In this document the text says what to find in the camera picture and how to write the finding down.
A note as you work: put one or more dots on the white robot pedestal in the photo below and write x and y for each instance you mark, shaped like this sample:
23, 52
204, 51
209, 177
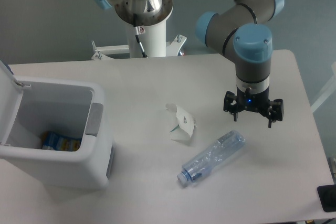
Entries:
145, 25

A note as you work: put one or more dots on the crushed clear plastic bottle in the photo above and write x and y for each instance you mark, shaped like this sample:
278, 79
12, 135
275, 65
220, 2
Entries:
201, 165

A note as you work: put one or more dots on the white frame at right edge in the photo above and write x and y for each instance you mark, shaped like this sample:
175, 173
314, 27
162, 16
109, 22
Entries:
325, 92

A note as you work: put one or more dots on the blue yellow snack wrapper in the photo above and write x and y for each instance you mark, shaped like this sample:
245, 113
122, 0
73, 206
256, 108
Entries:
57, 142

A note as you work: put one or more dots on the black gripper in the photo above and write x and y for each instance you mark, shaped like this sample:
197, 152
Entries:
259, 102

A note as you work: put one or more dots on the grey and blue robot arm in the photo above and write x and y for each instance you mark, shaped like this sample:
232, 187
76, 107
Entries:
239, 34

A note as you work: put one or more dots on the white plastic trash can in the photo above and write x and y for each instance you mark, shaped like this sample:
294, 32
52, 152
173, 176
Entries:
33, 106

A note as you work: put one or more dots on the white paper carton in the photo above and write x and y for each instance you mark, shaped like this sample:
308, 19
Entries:
181, 123

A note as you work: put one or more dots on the black device at table edge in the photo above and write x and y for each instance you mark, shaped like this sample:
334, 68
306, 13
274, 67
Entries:
327, 197

